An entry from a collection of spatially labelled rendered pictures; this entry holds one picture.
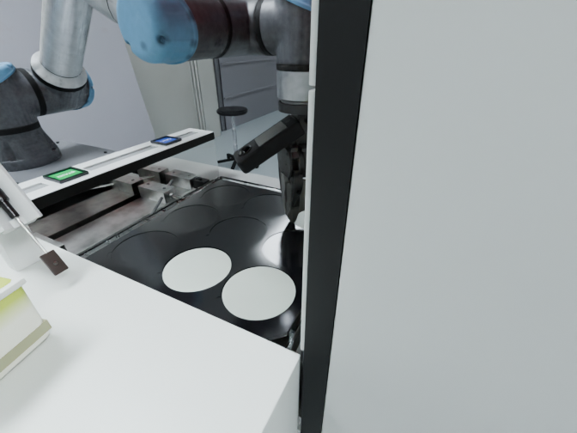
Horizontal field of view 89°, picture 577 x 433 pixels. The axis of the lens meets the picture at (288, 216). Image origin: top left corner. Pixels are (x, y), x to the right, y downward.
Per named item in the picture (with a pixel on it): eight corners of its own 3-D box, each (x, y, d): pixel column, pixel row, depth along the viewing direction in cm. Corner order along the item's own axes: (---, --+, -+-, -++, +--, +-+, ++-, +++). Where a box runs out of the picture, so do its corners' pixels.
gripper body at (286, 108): (336, 179, 49) (343, 103, 43) (287, 186, 47) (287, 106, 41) (318, 164, 55) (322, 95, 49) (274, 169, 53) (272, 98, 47)
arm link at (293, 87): (285, 72, 38) (270, 68, 45) (285, 109, 41) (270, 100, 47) (337, 70, 40) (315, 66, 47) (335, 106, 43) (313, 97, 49)
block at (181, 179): (200, 185, 74) (198, 173, 73) (191, 190, 71) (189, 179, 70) (176, 179, 77) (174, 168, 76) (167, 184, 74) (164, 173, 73)
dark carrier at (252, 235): (358, 212, 59) (359, 210, 59) (278, 350, 33) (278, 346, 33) (221, 181, 72) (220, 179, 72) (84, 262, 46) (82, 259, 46)
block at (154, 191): (177, 198, 68) (174, 186, 66) (166, 204, 65) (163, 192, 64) (152, 191, 71) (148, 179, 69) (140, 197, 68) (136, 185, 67)
